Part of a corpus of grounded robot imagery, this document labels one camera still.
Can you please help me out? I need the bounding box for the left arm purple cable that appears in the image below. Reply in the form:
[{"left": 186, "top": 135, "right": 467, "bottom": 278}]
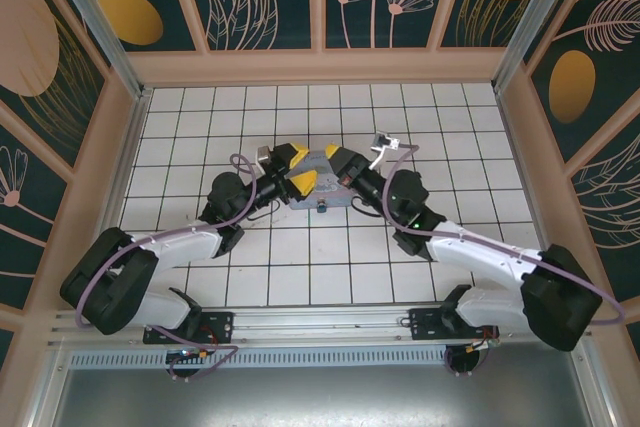
[{"left": 73, "top": 153, "right": 259, "bottom": 381}]

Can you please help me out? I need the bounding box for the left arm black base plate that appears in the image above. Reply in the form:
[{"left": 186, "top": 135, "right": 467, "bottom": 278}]
[{"left": 143, "top": 310, "right": 236, "bottom": 346}]

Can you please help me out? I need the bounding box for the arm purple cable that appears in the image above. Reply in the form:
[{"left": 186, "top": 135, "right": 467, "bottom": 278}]
[
  {"left": 73, "top": 153, "right": 259, "bottom": 381},
  {"left": 382, "top": 142, "right": 626, "bottom": 377}
]

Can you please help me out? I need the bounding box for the slotted grey cable duct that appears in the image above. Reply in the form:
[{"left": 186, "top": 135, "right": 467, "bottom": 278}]
[{"left": 68, "top": 349, "right": 587, "bottom": 372}]

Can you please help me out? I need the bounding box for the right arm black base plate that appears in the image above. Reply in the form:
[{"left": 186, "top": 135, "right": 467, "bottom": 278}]
[{"left": 409, "top": 305, "right": 501, "bottom": 343}]

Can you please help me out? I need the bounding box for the aluminium mounting rail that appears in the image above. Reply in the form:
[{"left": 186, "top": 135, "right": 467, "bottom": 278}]
[{"left": 47, "top": 300, "right": 595, "bottom": 354}]

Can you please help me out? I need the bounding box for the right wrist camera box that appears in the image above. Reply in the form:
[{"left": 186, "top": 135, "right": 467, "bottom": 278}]
[{"left": 369, "top": 131, "right": 402, "bottom": 171}]

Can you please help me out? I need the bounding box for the aluminium corner post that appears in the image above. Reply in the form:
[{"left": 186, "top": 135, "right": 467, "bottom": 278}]
[
  {"left": 492, "top": 0, "right": 574, "bottom": 93},
  {"left": 42, "top": 0, "right": 153, "bottom": 104}
]

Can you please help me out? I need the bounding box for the aluminium side rail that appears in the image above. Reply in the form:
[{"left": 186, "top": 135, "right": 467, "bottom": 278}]
[{"left": 74, "top": 88, "right": 153, "bottom": 309}]

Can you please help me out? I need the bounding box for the grey metal sheet panel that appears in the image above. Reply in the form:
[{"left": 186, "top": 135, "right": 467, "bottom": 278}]
[{"left": 47, "top": 366, "right": 614, "bottom": 427}]

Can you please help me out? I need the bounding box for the small wired controller board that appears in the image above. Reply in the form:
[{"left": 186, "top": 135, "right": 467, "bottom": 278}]
[
  {"left": 443, "top": 339, "right": 501, "bottom": 378},
  {"left": 166, "top": 346, "right": 215, "bottom": 381}
]

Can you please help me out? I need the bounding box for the pastel cartoon tin box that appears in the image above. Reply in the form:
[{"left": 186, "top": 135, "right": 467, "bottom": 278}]
[{"left": 287, "top": 145, "right": 354, "bottom": 212}]

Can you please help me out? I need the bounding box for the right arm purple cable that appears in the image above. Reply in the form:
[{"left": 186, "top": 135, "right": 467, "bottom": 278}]
[{"left": 382, "top": 142, "right": 626, "bottom": 377}]

